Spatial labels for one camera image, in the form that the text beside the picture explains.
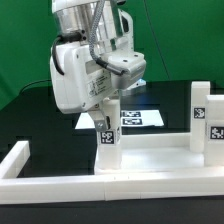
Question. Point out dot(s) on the white desk top tray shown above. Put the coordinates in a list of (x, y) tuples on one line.
[(168, 152)]

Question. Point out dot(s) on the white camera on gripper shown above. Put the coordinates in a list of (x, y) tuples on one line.
[(133, 64)]

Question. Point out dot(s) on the white U-shaped fence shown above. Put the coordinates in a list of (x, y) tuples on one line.
[(208, 181)]

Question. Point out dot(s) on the marker sheet black white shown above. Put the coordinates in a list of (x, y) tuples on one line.
[(129, 118)]

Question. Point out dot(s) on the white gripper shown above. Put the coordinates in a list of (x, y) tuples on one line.
[(83, 84)]

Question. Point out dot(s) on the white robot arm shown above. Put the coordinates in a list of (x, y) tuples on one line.
[(95, 23)]

